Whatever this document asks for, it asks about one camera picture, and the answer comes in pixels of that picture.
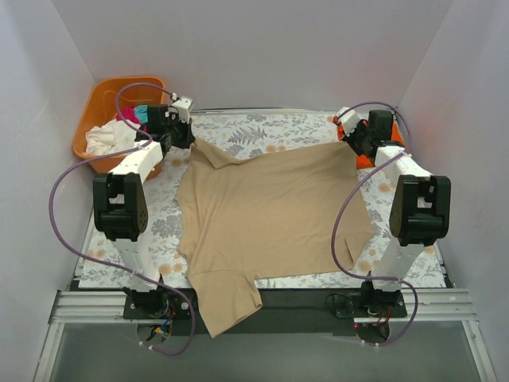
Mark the beige t-shirt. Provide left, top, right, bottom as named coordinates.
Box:
left=176, top=139, right=374, bottom=337

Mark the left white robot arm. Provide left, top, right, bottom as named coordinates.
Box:
left=93, top=97, right=194, bottom=318

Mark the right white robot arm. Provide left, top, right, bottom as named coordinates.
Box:
left=337, top=108, right=451, bottom=318

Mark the folded orange t-shirt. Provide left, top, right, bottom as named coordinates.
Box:
left=356, top=121, right=405, bottom=169

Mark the teal t-shirt in basket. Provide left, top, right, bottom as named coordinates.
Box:
left=134, top=105, right=148, bottom=125

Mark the magenta t-shirt in basket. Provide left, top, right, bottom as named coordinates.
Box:
left=115, top=107, right=147, bottom=131

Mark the white t-shirt in basket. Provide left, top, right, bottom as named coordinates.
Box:
left=85, top=119, right=136, bottom=156

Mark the floral patterned table mat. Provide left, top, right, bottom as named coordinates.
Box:
left=79, top=111, right=446, bottom=290

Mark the orange plastic basket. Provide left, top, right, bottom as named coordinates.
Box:
left=72, top=76, right=166, bottom=173

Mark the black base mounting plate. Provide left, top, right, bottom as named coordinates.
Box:
left=122, top=288, right=410, bottom=336

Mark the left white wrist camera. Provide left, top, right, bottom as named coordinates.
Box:
left=169, top=96, right=194, bottom=124

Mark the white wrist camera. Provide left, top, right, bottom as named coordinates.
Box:
left=169, top=96, right=194, bottom=124
left=333, top=107, right=361, bottom=140

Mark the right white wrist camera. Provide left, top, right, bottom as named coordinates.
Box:
left=333, top=107, right=361, bottom=140

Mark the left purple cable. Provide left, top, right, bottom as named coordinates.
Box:
left=48, top=82, right=196, bottom=356

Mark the aluminium frame rail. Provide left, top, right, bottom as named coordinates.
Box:
left=51, top=288, right=477, bottom=323

